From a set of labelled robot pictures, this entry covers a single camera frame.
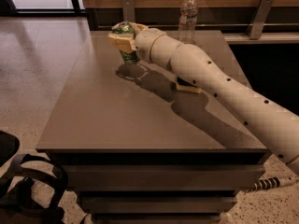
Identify right metal shelf bracket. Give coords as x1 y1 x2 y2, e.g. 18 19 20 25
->
246 0 275 40

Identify striped black white cable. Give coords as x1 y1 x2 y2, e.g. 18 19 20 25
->
249 176 296 192

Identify green aluminium can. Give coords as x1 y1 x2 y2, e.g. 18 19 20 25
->
112 21 139 65

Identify left metal shelf bracket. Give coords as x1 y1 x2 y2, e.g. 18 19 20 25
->
121 0 135 22

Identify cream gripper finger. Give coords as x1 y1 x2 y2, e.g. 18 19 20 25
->
108 34 135 53
130 21 148 33

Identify clear plastic water bottle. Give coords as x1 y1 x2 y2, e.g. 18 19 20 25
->
178 0 198 44

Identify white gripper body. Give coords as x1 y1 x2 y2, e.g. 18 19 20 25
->
135 28 166 63

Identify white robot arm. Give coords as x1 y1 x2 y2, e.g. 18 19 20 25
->
108 21 299 175

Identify green and yellow sponge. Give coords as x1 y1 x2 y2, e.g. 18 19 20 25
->
176 77 201 94

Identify metal shelf bracket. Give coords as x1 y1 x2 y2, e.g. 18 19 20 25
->
246 0 275 40
121 0 135 22

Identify grey wall shelf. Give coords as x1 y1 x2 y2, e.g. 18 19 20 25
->
223 32 299 45

